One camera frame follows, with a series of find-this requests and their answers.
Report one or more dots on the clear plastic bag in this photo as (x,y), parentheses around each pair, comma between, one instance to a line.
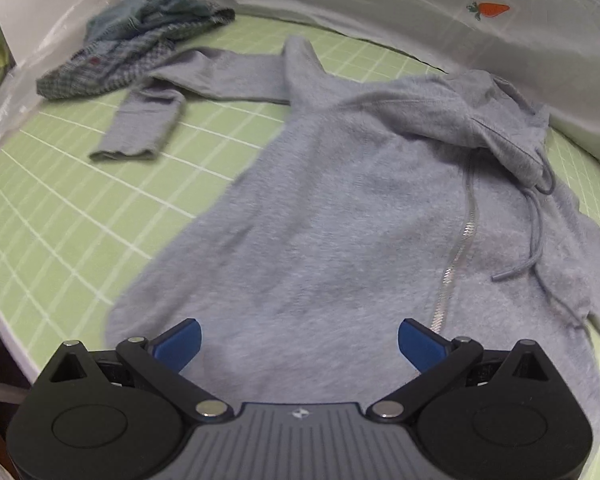
(10,95)

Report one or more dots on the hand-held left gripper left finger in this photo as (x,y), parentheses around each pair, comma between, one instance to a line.
(180,344)

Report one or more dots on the grey zip hoodie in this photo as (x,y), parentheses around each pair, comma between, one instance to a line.
(330,210)

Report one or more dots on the blue plaid shirt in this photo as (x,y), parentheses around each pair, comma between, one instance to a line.
(95,72)

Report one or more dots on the blue denim jeans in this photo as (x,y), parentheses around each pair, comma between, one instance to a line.
(125,17)

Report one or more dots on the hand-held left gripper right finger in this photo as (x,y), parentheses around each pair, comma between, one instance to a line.
(420,345)

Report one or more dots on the green grid mat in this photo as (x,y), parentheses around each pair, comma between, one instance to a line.
(55,200)

